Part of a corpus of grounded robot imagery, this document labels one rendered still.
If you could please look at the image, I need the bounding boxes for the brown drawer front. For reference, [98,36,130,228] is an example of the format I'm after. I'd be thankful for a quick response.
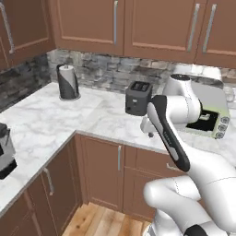
[135,147,186,179]

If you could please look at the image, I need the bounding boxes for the silver cupboard handle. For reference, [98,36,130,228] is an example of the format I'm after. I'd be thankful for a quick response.
[202,3,218,54]
[112,0,120,46]
[186,3,201,53]
[0,2,16,55]
[42,167,55,197]
[117,145,123,172]

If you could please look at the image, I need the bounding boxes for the black paper towel holder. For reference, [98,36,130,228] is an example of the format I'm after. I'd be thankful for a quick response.
[55,63,82,101]

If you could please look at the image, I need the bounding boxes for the dark grey toaster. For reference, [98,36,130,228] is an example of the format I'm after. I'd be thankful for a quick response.
[124,80,154,117]

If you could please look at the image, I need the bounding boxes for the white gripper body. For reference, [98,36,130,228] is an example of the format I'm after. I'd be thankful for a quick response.
[139,116,158,135]

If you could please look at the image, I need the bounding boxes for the brown base cupboard door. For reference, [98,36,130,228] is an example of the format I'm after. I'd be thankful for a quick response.
[79,136,125,212]
[0,174,44,236]
[122,167,185,223]
[39,137,83,236]

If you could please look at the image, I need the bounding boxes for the silver drawer handle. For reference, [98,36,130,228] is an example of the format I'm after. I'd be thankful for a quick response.
[166,162,183,172]

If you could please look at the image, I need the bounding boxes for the grey black blender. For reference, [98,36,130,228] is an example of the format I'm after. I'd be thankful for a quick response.
[0,122,18,181]

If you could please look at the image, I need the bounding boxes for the brown wall cupboard door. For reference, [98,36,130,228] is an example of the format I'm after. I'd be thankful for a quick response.
[49,0,126,57]
[195,0,236,69]
[124,0,209,65]
[0,0,57,71]

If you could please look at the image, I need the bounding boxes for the clear glass cup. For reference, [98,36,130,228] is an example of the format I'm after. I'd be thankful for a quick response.
[223,86,236,104]

